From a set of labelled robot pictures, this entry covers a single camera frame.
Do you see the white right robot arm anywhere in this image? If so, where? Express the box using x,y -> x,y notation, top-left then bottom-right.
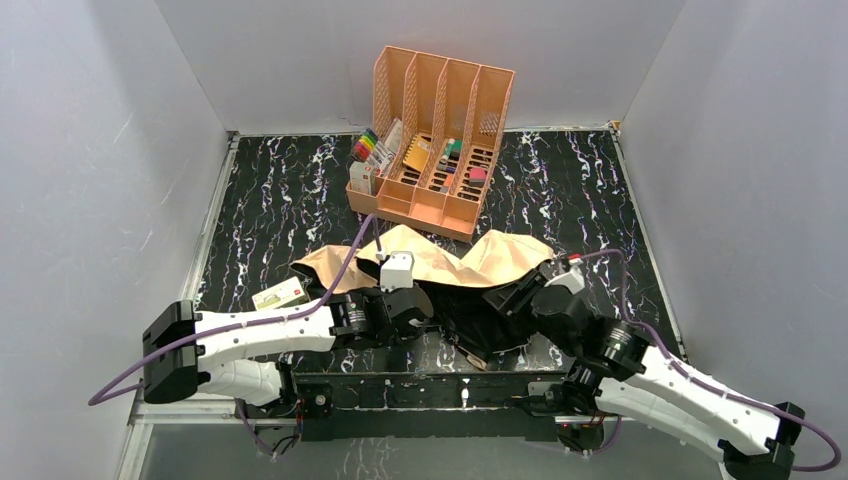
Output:
483,259 -> 805,479

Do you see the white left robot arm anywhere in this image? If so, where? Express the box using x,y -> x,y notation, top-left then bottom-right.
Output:
142,286 -> 434,406

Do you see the white and yellow box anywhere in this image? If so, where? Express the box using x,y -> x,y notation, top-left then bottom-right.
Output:
252,277 -> 310,310

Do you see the pink eraser block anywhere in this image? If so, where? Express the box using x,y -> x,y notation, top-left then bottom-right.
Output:
468,166 -> 488,188

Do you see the white red small box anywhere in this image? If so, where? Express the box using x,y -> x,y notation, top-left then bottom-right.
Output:
349,161 -> 379,196

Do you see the yellow notebook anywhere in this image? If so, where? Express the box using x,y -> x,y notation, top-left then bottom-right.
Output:
402,134 -> 431,173

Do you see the colourful marker set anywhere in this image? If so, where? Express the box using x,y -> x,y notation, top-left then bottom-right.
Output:
350,128 -> 379,162

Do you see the orange plastic desk organizer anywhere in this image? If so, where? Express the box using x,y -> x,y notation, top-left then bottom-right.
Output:
346,46 -> 515,242

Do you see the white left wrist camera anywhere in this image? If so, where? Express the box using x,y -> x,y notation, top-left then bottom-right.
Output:
379,251 -> 414,293

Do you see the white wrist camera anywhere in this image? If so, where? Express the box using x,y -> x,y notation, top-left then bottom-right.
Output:
543,254 -> 586,294
379,251 -> 414,293

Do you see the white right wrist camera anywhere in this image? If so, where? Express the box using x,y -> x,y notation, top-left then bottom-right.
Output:
543,254 -> 586,294

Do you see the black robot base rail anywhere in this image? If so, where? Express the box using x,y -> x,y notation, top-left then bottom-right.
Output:
231,370 -> 607,444

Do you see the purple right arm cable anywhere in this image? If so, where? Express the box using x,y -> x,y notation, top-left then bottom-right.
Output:
576,248 -> 844,474

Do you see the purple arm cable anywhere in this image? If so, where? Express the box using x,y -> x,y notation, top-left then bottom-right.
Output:
87,213 -> 387,407
576,248 -> 844,474

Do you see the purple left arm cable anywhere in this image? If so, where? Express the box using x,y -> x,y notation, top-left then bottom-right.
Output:
87,213 -> 387,407

